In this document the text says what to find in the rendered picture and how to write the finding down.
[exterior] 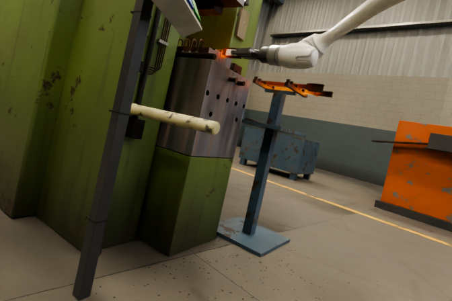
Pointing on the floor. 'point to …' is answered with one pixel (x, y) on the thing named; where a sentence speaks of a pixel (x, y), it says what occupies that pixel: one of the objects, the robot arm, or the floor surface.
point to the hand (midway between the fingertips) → (233, 53)
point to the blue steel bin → (282, 152)
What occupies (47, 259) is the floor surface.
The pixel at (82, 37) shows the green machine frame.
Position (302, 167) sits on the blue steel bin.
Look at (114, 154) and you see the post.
